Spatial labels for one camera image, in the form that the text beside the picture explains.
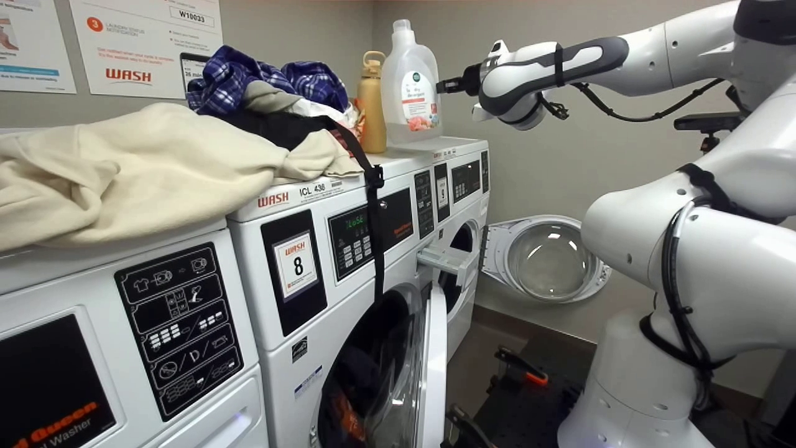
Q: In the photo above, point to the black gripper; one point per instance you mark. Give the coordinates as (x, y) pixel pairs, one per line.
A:
(474, 77)

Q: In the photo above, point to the translucent white detergent bottle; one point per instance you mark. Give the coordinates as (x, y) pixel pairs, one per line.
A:
(412, 108)

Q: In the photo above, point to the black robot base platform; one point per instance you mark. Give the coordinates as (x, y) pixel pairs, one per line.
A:
(514, 414)

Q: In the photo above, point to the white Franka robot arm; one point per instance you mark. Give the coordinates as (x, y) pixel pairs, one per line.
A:
(730, 273)

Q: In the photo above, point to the white detergent drawer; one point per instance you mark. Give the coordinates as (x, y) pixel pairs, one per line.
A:
(449, 258)

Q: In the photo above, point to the white washing machine numbered 9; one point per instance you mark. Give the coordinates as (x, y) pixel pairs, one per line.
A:
(461, 318)

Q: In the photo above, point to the white washing machine numbered 8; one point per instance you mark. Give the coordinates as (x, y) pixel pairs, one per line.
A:
(279, 380)

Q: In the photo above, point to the white washing machine unnumbered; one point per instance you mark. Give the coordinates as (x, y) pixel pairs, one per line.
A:
(82, 282)

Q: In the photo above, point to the tan plastic bottle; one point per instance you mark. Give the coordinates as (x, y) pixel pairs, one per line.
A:
(373, 108)

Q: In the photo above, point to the black panel numbered 9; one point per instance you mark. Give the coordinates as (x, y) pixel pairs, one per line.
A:
(440, 192)

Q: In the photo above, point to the black hanging garment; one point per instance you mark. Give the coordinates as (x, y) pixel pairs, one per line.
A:
(378, 232)

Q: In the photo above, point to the grey white cloth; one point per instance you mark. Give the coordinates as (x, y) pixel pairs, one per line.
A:
(272, 97)

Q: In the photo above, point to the round glass washer door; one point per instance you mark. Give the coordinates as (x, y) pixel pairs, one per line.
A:
(435, 373)
(543, 262)

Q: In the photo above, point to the blue patterned laundry bag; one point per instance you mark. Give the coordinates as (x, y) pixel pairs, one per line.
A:
(225, 82)

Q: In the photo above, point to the black panel numbered 8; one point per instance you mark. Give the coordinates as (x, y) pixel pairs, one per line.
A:
(293, 265)

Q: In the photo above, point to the small black framed sign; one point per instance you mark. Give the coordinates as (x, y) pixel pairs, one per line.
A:
(194, 71)

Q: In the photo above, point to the black clamp orange tip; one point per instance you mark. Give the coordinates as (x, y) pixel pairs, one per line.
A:
(536, 377)

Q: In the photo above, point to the white poster red wash logo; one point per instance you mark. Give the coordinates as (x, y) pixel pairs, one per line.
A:
(144, 41)

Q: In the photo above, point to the cream cloth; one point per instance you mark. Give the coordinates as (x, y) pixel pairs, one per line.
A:
(124, 175)

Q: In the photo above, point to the dark orange laundry pile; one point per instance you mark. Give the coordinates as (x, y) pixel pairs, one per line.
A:
(348, 414)

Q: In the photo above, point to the white poster blue stripes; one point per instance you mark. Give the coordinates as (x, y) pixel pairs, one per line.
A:
(32, 41)

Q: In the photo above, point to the black camera on stand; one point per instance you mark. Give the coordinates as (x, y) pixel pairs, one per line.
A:
(704, 122)

